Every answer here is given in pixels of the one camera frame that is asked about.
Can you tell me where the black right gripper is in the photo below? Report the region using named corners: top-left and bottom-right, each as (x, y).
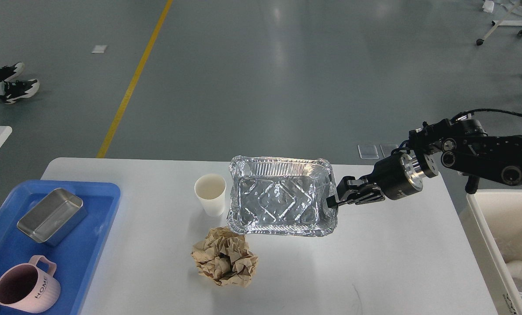
top-left (326, 152), bottom-right (423, 209)

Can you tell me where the aluminium foil tray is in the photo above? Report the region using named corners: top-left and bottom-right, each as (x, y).
top-left (227, 156), bottom-right (338, 237)

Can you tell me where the white paper cup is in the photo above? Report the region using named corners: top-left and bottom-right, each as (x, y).
top-left (193, 174), bottom-right (226, 217)

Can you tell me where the brown paper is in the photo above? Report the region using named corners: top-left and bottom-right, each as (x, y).
top-left (191, 227), bottom-right (259, 287)

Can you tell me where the stainless steel rectangular container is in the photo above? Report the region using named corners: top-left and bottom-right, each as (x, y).
top-left (17, 188), bottom-right (88, 247)

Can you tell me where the pink ribbed mug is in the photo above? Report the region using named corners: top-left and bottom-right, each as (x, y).
top-left (0, 255), bottom-right (61, 314)

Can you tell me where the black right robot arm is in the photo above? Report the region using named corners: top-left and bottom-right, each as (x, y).
top-left (326, 110), bottom-right (522, 209)

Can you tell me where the clear floor plate left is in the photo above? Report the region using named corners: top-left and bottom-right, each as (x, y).
top-left (357, 145), bottom-right (380, 160)

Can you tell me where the clear floor plate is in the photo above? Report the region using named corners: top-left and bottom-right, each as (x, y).
top-left (357, 145), bottom-right (380, 160)
top-left (379, 143), bottom-right (399, 158)

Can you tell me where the clear floor plate right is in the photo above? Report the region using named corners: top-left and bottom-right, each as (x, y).
top-left (379, 143), bottom-right (399, 158)

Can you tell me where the beige plastic bin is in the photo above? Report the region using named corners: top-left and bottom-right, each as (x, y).
top-left (459, 189), bottom-right (522, 315)

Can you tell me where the blue plastic tray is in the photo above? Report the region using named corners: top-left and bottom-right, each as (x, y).
top-left (0, 180), bottom-right (121, 315)

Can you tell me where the white paper scrap on floor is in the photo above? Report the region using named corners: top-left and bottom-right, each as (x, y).
top-left (91, 45), bottom-right (108, 54)

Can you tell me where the seated person in black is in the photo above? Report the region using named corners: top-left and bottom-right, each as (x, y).
top-left (0, 62), bottom-right (39, 104)

